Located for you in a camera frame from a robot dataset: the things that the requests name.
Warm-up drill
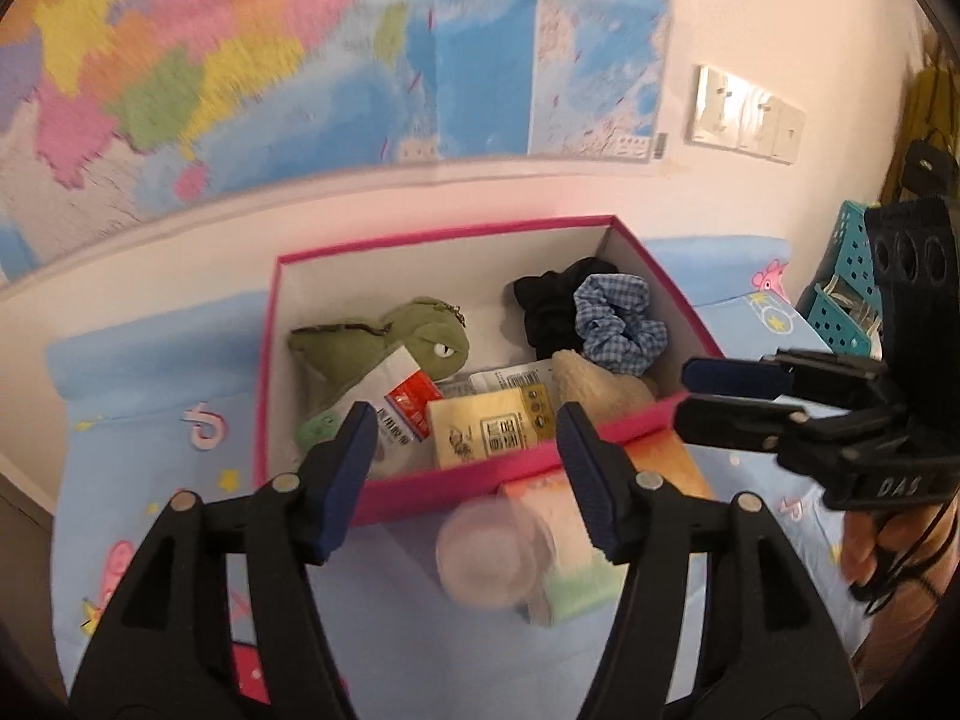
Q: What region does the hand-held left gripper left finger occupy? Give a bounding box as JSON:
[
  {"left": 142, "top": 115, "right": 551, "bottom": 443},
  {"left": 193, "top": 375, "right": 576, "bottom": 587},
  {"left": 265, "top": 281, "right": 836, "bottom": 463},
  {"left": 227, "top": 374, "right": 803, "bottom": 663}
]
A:
[{"left": 69, "top": 400, "right": 380, "bottom": 720}]

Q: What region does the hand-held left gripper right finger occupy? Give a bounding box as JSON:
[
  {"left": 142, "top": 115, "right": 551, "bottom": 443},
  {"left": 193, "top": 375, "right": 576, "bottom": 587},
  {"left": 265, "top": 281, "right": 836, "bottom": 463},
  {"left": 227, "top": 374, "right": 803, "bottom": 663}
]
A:
[{"left": 555, "top": 401, "right": 860, "bottom": 720}]

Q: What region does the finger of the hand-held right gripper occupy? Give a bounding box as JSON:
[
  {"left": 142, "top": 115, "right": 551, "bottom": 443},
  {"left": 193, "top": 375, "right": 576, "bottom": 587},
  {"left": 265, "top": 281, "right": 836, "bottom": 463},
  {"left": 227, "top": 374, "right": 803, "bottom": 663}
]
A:
[
  {"left": 673, "top": 395, "right": 902, "bottom": 479},
  {"left": 681, "top": 348, "right": 899, "bottom": 415}
]

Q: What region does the beige plush toy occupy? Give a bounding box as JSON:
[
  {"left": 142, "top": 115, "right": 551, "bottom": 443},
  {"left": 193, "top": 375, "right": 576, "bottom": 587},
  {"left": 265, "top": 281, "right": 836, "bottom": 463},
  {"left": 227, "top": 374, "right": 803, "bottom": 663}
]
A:
[{"left": 550, "top": 349, "right": 662, "bottom": 425}]

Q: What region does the white packet with red label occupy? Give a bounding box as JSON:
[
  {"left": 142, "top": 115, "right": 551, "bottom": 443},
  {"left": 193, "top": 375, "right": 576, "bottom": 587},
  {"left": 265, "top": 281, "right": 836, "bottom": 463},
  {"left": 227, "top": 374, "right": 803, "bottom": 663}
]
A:
[{"left": 367, "top": 350, "right": 446, "bottom": 478}]

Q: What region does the pale yellow packet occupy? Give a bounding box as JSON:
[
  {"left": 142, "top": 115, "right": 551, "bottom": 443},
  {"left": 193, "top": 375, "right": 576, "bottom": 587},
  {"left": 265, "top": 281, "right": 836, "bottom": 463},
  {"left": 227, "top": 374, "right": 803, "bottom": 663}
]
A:
[{"left": 425, "top": 382, "right": 563, "bottom": 473}]

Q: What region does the blue gingham scrunchie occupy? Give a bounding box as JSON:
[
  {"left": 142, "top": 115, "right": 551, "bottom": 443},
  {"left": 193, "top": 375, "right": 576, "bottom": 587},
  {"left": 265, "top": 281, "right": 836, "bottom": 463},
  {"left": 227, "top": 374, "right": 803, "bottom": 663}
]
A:
[{"left": 573, "top": 274, "right": 669, "bottom": 377}]

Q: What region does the green plush dinosaur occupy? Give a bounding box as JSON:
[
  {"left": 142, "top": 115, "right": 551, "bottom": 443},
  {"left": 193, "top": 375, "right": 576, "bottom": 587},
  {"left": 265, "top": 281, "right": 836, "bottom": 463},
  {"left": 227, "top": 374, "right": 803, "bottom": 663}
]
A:
[{"left": 288, "top": 298, "right": 472, "bottom": 460}]

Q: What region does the clear packet with printed label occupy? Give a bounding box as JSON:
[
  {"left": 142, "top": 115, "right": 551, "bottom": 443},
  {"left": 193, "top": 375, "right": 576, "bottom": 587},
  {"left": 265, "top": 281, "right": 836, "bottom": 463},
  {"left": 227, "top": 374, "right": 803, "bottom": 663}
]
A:
[{"left": 438, "top": 361, "right": 560, "bottom": 399}]

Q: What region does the black scrunchie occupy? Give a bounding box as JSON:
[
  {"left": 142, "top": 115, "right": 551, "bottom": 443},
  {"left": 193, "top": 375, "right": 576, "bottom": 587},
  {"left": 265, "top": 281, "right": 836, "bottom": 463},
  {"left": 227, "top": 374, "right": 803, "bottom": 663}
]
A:
[{"left": 513, "top": 257, "right": 620, "bottom": 362}]

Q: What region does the pink cardboard box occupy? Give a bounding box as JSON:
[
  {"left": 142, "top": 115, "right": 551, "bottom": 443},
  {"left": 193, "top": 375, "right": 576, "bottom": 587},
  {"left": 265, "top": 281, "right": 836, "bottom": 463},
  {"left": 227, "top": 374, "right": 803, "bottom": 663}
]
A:
[{"left": 253, "top": 214, "right": 728, "bottom": 529}]

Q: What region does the person's right forearm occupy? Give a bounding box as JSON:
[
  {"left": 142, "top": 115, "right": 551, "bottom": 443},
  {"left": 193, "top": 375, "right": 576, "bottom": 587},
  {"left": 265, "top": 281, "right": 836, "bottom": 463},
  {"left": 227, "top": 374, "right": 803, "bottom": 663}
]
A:
[{"left": 855, "top": 540, "right": 960, "bottom": 700}]

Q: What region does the person's right hand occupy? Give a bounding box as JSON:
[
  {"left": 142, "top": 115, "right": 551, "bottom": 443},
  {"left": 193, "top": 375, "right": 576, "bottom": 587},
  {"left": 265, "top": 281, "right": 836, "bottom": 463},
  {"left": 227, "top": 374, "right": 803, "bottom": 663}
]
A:
[{"left": 838, "top": 487, "right": 960, "bottom": 602}]

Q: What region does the colourful book under box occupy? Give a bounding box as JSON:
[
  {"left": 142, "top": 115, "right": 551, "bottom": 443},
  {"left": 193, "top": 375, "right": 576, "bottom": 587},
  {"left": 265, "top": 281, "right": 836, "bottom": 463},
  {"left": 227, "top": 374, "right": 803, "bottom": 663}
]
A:
[{"left": 498, "top": 431, "right": 718, "bottom": 628}]

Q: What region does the teal perforated plastic basket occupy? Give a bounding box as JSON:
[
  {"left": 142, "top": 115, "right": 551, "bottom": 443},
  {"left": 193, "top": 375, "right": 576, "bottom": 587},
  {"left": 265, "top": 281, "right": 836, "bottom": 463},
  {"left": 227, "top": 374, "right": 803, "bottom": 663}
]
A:
[{"left": 794, "top": 199, "right": 890, "bottom": 358}]

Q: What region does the floral print packet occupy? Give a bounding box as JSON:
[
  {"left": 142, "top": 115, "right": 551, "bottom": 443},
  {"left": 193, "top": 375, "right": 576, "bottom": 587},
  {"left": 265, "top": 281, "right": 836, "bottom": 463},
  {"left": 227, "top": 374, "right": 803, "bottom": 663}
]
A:
[{"left": 232, "top": 643, "right": 270, "bottom": 703}]

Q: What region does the yellow cloth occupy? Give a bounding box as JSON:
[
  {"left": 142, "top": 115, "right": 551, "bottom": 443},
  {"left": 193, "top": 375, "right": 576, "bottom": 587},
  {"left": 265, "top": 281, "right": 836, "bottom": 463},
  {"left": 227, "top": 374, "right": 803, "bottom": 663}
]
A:
[{"left": 880, "top": 62, "right": 958, "bottom": 205}]

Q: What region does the colourful wall map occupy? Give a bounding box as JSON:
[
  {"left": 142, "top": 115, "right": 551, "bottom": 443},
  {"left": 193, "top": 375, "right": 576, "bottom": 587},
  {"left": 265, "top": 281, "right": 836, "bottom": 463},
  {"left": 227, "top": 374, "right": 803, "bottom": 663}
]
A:
[{"left": 0, "top": 0, "right": 674, "bottom": 280}]

